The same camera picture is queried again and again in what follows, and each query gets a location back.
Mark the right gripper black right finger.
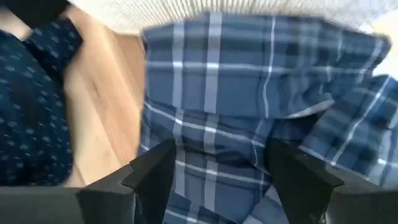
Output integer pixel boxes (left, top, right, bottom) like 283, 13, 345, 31
266, 138, 385, 224

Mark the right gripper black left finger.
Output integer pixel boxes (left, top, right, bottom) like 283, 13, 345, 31
76, 138, 177, 224

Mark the blue plaid garment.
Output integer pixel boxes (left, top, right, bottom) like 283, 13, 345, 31
138, 12, 398, 224

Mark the navy dotted garment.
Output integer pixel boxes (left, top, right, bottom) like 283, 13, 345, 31
0, 18, 83, 187

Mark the small white plastic bin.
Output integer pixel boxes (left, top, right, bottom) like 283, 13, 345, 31
68, 0, 398, 35

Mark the black garment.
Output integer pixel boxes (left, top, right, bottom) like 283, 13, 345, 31
0, 0, 72, 29

